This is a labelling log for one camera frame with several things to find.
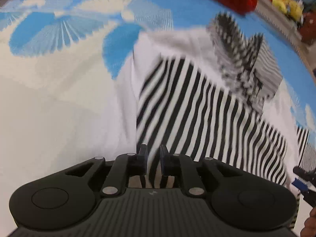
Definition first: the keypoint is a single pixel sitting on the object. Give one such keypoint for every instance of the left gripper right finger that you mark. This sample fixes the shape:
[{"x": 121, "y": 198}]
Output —
[{"x": 183, "y": 169}]

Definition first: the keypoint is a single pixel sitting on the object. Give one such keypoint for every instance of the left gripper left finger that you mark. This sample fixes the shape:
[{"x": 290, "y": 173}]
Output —
[{"x": 122, "y": 169}]

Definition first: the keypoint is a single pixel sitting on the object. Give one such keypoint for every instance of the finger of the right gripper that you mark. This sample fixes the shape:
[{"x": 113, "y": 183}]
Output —
[{"x": 301, "y": 183}]

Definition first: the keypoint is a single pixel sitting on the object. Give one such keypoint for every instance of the black white striped garment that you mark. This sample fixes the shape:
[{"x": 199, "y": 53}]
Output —
[{"x": 212, "y": 92}]

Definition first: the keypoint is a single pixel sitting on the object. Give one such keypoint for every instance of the person's right hand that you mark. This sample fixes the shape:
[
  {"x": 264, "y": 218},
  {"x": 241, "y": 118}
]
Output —
[{"x": 309, "y": 229}]

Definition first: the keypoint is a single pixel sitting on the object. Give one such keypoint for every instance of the blue cream patterned bedspread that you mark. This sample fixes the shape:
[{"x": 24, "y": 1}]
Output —
[{"x": 68, "y": 108}]

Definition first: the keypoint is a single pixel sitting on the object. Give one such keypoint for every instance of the yellow plush toys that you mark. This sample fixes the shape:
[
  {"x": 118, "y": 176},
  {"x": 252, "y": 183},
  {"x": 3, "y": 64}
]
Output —
[{"x": 290, "y": 8}]

